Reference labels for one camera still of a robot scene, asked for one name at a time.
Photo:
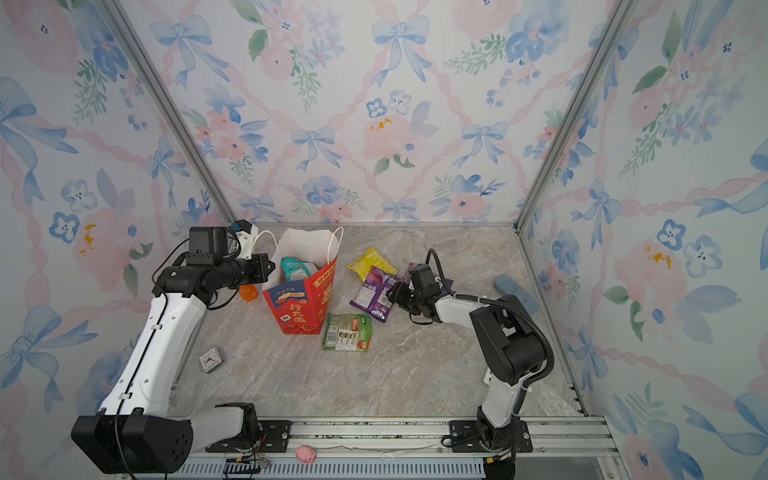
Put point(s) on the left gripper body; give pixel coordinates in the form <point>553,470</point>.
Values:
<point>247,272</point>

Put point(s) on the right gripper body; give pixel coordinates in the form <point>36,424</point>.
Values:
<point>408,300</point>

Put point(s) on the purple Fox's berries candy bag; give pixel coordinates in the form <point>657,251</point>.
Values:
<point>444,283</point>

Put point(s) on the purple snack packet back side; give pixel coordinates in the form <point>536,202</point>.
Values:
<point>372,296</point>

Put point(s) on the teal Fox's mint blossom bag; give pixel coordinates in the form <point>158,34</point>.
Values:
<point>295,269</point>

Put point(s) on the yellow snack packet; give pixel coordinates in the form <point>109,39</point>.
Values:
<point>371,259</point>

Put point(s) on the red paper gift bag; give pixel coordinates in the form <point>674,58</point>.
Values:
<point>300,306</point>

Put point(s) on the small green snack packet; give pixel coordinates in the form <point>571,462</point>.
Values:
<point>347,332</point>

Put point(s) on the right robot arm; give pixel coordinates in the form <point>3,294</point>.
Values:
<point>516,351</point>

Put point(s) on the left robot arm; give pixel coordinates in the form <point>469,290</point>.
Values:
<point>131,432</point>

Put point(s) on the orange plastic bottle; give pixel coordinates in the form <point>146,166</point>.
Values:
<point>248,293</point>

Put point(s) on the blue glasses case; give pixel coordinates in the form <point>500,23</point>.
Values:
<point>507,286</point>

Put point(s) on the small square clock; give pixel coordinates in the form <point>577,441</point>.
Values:
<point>210,360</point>

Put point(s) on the pink small toy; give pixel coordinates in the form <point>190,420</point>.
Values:
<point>306,454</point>

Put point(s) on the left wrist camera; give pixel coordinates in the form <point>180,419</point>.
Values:
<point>211,246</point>

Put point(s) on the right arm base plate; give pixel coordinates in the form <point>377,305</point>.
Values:
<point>475,436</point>

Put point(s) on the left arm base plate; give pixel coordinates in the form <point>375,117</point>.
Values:
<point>263,436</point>

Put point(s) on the aluminium front rail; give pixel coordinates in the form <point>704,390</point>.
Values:
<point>410,448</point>

